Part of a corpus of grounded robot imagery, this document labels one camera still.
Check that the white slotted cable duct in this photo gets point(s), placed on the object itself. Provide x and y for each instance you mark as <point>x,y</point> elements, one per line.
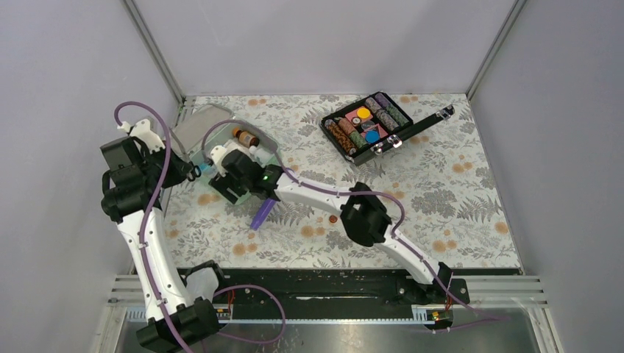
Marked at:
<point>418,316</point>

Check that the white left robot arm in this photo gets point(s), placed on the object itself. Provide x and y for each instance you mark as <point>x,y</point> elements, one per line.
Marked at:
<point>178,303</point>

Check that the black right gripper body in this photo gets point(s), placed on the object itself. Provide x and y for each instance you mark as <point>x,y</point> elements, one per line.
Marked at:
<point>240,187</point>

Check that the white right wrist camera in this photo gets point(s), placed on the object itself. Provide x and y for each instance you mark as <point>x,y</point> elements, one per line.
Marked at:
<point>217,155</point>

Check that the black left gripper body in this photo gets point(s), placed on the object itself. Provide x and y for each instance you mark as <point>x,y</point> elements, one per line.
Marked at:
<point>174,173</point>

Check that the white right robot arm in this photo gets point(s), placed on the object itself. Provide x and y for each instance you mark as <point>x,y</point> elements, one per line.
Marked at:
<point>360,210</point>

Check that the black handled scissors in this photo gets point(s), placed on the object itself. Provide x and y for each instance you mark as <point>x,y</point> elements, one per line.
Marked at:
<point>194,173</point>

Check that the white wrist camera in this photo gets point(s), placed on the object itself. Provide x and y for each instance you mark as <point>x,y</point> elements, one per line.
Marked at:
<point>143,131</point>
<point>217,155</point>

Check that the mint green medicine kit case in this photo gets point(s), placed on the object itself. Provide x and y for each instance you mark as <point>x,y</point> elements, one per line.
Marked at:
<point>198,132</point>

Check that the brown bottle orange cap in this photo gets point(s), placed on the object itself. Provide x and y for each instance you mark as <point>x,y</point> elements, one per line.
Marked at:
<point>245,138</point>

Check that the purple flashlight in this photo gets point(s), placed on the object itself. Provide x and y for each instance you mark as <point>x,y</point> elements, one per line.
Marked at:
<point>262,214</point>

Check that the black poker chip case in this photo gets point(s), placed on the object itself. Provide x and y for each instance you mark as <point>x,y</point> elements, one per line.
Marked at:
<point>374,125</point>

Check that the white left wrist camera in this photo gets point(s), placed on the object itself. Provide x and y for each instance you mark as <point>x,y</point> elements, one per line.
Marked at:
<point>143,131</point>

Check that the white bottle green label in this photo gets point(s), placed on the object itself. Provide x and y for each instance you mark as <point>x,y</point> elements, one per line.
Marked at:
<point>263,156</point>

